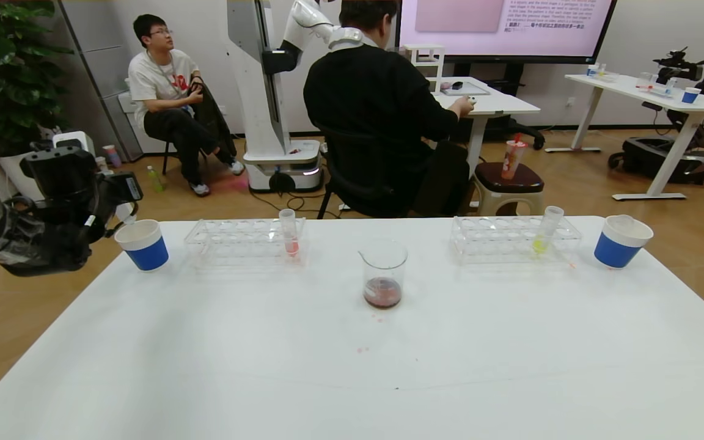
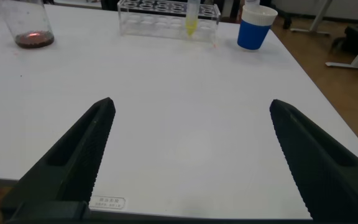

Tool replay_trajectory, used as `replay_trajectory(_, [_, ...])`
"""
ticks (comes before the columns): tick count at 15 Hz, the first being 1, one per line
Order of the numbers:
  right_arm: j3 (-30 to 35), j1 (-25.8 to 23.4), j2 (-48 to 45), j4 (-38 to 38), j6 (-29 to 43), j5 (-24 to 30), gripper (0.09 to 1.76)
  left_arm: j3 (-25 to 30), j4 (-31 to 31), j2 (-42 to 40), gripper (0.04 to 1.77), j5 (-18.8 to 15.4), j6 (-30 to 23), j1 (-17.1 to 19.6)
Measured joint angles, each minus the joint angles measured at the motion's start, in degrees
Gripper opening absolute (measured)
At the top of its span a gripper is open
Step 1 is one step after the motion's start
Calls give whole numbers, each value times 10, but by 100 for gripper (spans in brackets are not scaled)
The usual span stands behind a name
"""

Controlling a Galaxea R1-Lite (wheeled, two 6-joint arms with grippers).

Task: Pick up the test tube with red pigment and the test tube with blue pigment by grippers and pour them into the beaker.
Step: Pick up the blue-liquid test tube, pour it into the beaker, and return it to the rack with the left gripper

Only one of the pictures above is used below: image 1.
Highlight small white desk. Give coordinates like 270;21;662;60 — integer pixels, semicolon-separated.
428;76;541;181

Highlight grey tall cabinet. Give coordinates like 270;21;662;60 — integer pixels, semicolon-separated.
59;0;145;161

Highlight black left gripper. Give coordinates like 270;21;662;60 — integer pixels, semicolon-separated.
98;171;144;238

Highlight small clear tube rack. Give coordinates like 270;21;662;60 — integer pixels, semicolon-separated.
636;72;678;98

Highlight beige stool brown seat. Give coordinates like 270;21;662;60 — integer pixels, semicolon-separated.
471;162;545;218

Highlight man in black sweater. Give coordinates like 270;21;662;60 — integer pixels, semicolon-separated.
302;0;476;208

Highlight black office chair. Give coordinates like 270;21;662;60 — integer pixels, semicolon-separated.
315;119;426;219

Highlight white low cabinet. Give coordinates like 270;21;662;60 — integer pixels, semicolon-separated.
119;92;169;153

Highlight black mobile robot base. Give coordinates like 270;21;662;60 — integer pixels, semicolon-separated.
609;136;704;186

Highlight yellow pigment test tube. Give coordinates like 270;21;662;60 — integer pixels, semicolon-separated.
531;206;566;256

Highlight pink pigment test tube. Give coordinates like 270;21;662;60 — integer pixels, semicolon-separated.
279;208;301;257

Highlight grey tablet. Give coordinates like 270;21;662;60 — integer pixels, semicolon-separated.
441;81;491;97

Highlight glass beaker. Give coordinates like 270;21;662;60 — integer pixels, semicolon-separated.
358;240;409;310

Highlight white planter pot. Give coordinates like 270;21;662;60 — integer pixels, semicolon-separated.
0;144;53;202

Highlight blue white paper cup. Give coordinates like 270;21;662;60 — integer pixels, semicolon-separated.
593;214;655;270
114;219;171;271

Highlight black swivel chair base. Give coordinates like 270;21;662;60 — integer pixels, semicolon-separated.
486;116;546;152

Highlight clear acrylic tube rack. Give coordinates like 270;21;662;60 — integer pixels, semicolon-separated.
450;215;583;266
185;217;308;268

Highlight large display screen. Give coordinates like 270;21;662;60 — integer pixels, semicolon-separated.
397;0;618;67

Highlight green potted plant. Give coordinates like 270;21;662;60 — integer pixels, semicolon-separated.
0;0;76;158

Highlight black floor cable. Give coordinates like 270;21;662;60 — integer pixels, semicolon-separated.
248;188;343;219

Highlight man in white shirt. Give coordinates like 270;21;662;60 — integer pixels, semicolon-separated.
128;13;246;197

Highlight pink drink cup with straw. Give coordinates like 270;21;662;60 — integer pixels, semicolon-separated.
500;133;528;182

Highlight long white desk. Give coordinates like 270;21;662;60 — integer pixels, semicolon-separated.
544;73;704;202

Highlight white desktop shelf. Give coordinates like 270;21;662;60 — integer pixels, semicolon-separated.
406;44;446;80

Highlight white neck band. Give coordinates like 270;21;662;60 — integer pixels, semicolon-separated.
328;27;368;51

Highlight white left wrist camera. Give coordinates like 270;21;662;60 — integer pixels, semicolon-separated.
53;131;96;157

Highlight white humanoid robot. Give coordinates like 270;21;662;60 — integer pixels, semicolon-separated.
227;0;343;195

